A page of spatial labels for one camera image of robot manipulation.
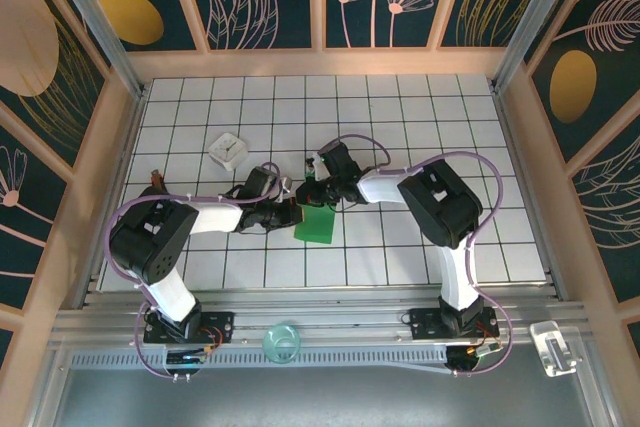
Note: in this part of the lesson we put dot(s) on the grey metal sheet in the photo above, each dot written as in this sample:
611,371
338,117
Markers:
320,402

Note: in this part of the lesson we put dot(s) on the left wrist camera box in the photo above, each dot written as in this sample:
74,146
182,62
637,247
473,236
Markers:
285,187

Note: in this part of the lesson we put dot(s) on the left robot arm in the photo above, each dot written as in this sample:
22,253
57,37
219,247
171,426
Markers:
150,247

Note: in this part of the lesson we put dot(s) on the aluminium table rail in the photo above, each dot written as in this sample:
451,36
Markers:
325,317

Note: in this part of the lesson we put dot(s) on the small red-brown tool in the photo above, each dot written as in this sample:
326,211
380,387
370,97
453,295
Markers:
157,178

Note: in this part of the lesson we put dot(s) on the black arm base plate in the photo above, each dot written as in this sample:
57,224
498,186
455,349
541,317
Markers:
222,327
422,324

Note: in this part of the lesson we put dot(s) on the clear acrylic holder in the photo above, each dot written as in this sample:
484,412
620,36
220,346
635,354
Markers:
555,347

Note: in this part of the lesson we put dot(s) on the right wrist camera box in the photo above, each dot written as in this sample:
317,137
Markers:
315,167

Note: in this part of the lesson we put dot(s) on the clear green glass bowl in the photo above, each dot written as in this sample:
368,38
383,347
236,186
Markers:
281,343

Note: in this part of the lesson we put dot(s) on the white square clock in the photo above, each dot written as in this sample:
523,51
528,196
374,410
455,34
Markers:
228,151

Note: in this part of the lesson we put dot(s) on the green paper sheet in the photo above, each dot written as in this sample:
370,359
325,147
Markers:
317,229

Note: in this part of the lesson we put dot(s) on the black controller board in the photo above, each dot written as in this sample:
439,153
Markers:
185,359
462,359

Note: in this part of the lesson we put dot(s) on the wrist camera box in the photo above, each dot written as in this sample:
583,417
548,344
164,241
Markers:
285,187
315,167

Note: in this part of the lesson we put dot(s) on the aluminium frame post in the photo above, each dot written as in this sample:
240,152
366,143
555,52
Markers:
544,17
92,17

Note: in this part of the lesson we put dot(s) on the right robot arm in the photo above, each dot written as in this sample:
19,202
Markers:
440,202

